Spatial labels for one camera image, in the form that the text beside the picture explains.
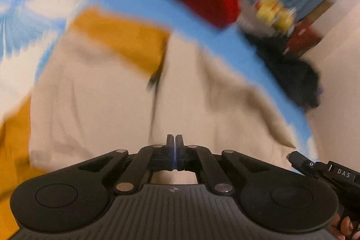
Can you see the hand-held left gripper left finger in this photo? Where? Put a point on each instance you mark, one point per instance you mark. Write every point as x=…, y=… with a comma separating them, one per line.
x=170, y=150

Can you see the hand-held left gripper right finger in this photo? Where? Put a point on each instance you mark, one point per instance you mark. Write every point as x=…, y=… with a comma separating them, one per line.
x=180, y=150

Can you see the beige and mustard hooded jacket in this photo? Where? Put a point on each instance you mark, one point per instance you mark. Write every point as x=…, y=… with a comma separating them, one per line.
x=98, y=93

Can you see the yellow plush toy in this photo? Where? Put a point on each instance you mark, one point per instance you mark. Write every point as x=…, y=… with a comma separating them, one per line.
x=267, y=8
x=285, y=19

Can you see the person's right hand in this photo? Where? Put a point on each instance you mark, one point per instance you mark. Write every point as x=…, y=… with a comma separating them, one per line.
x=343, y=228

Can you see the dark red plush pillow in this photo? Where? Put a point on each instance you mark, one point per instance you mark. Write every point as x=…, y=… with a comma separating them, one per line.
x=303, y=39

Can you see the pile of black clothes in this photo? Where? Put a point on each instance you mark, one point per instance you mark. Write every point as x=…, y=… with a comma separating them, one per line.
x=292, y=77

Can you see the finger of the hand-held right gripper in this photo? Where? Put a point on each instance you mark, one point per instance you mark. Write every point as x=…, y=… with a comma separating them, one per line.
x=302, y=164

